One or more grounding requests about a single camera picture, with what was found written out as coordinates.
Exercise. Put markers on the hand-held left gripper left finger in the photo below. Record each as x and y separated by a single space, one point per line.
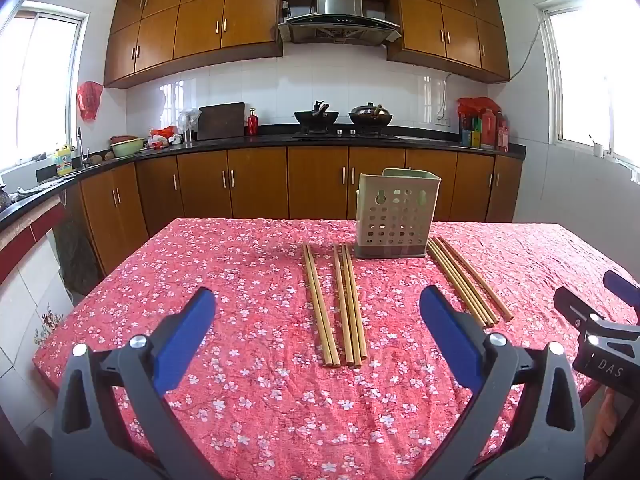
185 335

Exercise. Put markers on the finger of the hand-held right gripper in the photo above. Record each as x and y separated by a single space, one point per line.
575 307
624 286

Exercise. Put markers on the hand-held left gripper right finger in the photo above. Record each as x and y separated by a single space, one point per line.
450 330

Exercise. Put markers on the beige perforated chopstick holder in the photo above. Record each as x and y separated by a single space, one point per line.
395 210

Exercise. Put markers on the person's right hand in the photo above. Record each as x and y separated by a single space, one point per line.
602 425

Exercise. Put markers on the red floral tablecloth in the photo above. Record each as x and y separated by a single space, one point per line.
250 310

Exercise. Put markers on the dark mesh sack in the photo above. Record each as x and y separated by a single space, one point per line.
77 255

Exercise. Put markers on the small white cup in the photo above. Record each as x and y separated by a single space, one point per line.
597 150

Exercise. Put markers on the wooden base cabinets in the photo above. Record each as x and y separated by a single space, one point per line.
260 185

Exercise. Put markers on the row of condiment bottles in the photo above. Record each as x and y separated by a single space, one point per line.
482 135

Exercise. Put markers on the green basin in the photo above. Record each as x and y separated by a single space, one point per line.
127 147

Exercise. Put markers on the red and white plastic bag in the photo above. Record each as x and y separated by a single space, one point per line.
164 136

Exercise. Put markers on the black kitchen countertop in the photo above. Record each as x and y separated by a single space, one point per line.
240 141

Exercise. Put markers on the steel utensil cup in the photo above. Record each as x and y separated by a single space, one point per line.
189 127

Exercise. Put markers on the yellow dish soap bottle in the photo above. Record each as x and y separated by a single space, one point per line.
64 162

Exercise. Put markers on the steel faucet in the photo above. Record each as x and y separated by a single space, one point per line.
80 147

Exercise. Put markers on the dark wooden cutting board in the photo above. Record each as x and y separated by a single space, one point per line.
221 121

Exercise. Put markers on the black gas stove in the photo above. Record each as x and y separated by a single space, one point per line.
345 135

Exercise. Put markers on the red bottle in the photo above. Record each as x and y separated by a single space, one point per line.
252 124

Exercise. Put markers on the black wok with lid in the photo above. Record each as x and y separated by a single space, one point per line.
370 116

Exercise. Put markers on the hanging red plastic bag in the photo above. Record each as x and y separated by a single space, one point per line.
90 100

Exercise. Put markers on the window beside sink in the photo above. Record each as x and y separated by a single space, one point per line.
45 85

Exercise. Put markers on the steel range hood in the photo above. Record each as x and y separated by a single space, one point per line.
340 5

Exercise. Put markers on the window with white frame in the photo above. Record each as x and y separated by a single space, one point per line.
590 70

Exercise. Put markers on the wooden wall cabinets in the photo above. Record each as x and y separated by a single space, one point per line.
200 25

